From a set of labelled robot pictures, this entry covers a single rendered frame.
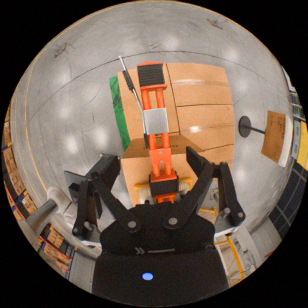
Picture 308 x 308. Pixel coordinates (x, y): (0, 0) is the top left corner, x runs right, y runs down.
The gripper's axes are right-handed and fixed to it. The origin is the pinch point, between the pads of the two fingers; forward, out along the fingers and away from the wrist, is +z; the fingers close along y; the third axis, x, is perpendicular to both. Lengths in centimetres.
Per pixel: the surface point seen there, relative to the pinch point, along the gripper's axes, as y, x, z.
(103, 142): -68, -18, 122
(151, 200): -4.7, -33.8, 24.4
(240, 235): 104, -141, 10
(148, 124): -0.2, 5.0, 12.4
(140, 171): -7.5, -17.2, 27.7
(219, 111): 62, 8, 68
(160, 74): 4.8, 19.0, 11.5
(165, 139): 3.9, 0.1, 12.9
